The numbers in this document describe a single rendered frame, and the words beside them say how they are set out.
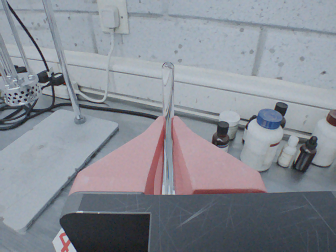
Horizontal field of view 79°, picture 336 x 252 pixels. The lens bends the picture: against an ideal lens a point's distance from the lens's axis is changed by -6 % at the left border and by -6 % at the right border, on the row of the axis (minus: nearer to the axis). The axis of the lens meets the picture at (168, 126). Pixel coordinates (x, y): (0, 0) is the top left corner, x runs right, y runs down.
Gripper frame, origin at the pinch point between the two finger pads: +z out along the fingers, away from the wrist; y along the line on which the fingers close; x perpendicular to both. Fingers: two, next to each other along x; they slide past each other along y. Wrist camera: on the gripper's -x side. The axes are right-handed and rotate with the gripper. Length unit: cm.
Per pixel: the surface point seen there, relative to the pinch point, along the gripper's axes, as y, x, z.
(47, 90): 38, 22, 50
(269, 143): -17.6, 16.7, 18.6
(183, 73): -3.8, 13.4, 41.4
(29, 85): 23.4, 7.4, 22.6
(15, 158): 32.3, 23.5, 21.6
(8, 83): 26.1, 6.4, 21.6
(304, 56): -28.8, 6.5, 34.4
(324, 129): -29.5, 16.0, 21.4
